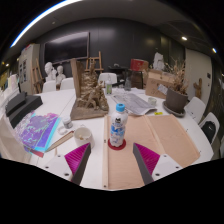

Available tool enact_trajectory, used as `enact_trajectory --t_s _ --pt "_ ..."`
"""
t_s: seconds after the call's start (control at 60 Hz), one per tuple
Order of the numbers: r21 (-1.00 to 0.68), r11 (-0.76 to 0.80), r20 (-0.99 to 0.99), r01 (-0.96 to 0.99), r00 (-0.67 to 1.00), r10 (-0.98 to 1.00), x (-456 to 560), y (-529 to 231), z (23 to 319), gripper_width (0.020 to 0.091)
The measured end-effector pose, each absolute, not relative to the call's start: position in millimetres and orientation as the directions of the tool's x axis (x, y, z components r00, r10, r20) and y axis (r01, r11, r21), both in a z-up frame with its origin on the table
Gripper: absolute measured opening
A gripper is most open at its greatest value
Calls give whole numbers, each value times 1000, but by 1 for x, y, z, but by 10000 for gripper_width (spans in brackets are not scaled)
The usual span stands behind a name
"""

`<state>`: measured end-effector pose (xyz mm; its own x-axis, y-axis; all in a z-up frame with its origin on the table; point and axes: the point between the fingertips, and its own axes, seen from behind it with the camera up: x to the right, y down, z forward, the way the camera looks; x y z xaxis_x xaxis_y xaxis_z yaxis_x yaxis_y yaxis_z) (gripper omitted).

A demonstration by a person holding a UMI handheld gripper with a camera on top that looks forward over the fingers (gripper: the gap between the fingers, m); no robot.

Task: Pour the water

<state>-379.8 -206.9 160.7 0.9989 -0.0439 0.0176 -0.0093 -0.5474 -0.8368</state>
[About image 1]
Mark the small yellow item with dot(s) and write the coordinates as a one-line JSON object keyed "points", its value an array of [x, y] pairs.
{"points": [[158, 113]]}

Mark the dried plant in dark pot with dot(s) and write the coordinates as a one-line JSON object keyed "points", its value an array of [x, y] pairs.
{"points": [[176, 100]]}

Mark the white cup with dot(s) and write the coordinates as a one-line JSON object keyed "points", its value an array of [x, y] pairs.
{"points": [[81, 140]]}

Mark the small jar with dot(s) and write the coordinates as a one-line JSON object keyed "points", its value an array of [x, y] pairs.
{"points": [[67, 123]]}

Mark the white canvas panel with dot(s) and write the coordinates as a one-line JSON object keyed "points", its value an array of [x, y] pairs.
{"points": [[11, 143]]}

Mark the white spray bottle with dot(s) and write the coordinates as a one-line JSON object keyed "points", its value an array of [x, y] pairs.
{"points": [[108, 86]]}

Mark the grey pot saucer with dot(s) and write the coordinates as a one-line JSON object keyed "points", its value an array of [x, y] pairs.
{"points": [[173, 114]]}

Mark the brown sculpture on wooden board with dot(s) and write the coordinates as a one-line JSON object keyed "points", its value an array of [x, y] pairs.
{"points": [[91, 96]]}

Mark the white plaster bust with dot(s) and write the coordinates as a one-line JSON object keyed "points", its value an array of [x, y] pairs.
{"points": [[60, 75], [49, 70]]}

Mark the newspaper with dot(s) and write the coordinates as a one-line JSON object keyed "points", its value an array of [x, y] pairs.
{"points": [[133, 103]]}

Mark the wooden figure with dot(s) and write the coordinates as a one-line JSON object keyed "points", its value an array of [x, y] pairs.
{"points": [[198, 88]]}

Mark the red box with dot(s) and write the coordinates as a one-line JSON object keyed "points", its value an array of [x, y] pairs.
{"points": [[139, 64]]}

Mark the long ceiling light panel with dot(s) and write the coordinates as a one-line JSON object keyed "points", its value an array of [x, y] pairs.
{"points": [[36, 20]]}

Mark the black wall screen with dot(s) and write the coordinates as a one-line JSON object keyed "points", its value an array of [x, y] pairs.
{"points": [[66, 46]]}

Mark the white plaster figure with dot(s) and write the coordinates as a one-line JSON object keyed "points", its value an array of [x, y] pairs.
{"points": [[159, 60]]}

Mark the wooden easel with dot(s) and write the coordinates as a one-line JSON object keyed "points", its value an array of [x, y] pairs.
{"points": [[94, 61], [36, 76]]}

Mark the flat wooden stick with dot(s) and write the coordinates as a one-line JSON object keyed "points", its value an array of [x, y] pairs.
{"points": [[60, 141]]}

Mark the white drink bottle blue cap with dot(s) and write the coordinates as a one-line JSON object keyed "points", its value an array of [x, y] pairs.
{"points": [[118, 126]]}

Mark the cardboard box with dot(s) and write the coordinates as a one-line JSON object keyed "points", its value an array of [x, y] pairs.
{"points": [[158, 83]]}

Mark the small pale cup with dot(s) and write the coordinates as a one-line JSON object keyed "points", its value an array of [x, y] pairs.
{"points": [[152, 101]]}

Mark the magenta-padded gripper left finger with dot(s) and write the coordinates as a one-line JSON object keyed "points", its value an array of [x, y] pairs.
{"points": [[75, 158]]}

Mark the black backpack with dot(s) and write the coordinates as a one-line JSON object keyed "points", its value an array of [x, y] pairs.
{"points": [[208, 130]]}

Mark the black flat box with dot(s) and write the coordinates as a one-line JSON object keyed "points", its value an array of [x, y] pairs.
{"points": [[16, 102], [26, 110]]}

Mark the tan paper sheet wooden slats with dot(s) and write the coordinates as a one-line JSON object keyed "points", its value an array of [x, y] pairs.
{"points": [[160, 133]]}

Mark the flat round red coaster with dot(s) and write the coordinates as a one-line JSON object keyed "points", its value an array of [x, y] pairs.
{"points": [[116, 148]]}

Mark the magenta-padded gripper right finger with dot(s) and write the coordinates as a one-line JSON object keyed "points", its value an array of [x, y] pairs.
{"points": [[148, 159]]}

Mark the white plastic chair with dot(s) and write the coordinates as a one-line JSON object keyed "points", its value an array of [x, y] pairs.
{"points": [[216, 123], [196, 108], [49, 86], [67, 83], [107, 77]]}

